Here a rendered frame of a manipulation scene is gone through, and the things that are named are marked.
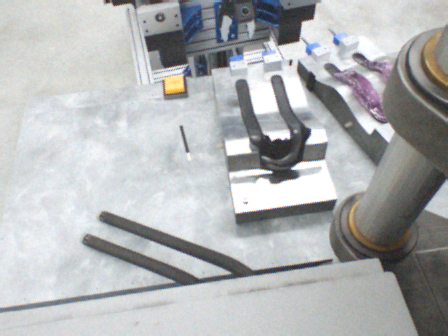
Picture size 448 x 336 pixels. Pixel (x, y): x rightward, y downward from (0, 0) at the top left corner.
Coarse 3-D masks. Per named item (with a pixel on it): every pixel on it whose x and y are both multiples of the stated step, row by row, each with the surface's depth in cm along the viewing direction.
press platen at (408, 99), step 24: (408, 48) 30; (432, 48) 29; (408, 72) 29; (432, 72) 27; (384, 96) 32; (408, 96) 28; (432, 96) 27; (408, 120) 29; (432, 120) 27; (432, 144) 28
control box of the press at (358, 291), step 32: (192, 288) 28; (224, 288) 28; (256, 288) 28; (288, 288) 27; (320, 288) 27; (352, 288) 27; (384, 288) 27; (0, 320) 27; (32, 320) 27; (64, 320) 27; (96, 320) 26; (128, 320) 26; (160, 320) 26; (192, 320) 26; (224, 320) 26; (256, 320) 26; (288, 320) 26; (320, 320) 26; (352, 320) 26; (384, 320) 26
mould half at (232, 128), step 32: (256, 64) 125; (288, 64) 125; (224, 96) 118; (256, 96) 118; (288, 96) 118; (224, 128) 108; (288, 128) 105; (320, 128) 104; (256, 160) 103; (320, 160) 106; (256, 192) 102; (288, 192) 102; (320, 192) 101
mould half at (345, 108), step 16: (336, 48) 133; (368, 48) 132; (304, 64) 129; (320, 64) 129; (336, 64) 129; (352, 64) 128; (304, 80) 132; (320, 80) 124; (336, 80) 121; (320, 96) 127; (336, 96) 118; (352, 96) 115; (336, 112) 121; (352, 112) 113; (368, 112) 114; (352, 128) 116; (368, 128) 111; (384, 128) 106; (368, 144) 112; (384, 144) 105
